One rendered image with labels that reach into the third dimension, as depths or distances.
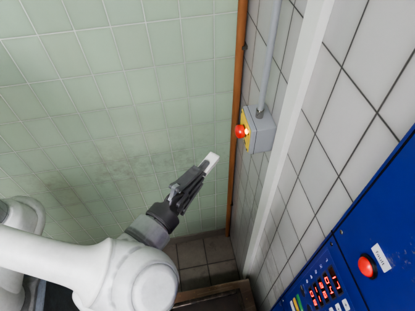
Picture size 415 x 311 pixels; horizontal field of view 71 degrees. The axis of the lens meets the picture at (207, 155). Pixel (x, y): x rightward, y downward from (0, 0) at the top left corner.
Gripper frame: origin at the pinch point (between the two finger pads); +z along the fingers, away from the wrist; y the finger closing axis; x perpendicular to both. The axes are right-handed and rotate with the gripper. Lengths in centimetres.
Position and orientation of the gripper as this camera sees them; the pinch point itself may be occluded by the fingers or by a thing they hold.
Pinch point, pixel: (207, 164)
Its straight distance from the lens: 75.3
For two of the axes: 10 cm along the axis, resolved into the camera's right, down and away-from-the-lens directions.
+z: 5.7, -6.6, 4.9
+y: 0.3, 6.1, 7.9
